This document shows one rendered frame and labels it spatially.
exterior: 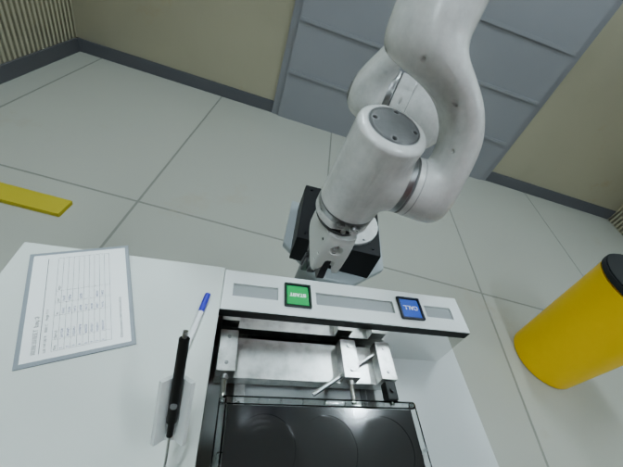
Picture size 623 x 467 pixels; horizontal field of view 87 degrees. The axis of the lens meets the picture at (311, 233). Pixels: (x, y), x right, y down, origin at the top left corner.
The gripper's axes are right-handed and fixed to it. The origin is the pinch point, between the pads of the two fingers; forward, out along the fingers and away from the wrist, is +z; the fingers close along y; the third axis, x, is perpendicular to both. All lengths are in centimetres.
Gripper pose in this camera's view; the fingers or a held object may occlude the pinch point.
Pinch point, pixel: (311, 262)
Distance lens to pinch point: 60.9
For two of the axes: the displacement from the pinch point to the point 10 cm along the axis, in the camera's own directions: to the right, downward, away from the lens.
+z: -2.9, 5.4, 7.9
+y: -0.2, -8.3, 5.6
